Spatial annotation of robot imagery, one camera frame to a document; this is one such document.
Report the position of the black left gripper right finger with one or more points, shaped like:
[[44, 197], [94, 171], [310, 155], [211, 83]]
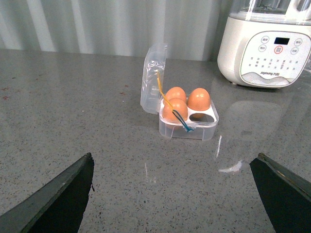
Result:
[[286, 196]]

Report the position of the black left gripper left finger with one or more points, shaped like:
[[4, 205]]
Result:
[[58, 206]]

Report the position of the clear plastic egg box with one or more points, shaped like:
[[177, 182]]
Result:
[[204, 123]]

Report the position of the brown egg back right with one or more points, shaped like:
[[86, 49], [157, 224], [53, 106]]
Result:
[[199, 100]]

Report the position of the brown egg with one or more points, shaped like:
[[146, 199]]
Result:
[[171, 112], [176, 92], [199, 100]]

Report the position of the brown egg front left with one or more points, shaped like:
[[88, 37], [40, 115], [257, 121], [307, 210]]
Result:
[[171, 112]]

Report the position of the brown egg back left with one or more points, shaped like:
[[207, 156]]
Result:
[[176, 92]]

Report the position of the blue rubber band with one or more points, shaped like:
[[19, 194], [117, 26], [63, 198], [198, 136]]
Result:
[[181, 120]]

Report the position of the white Joyoung blender appliance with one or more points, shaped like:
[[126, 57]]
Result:
[[266, 43]]

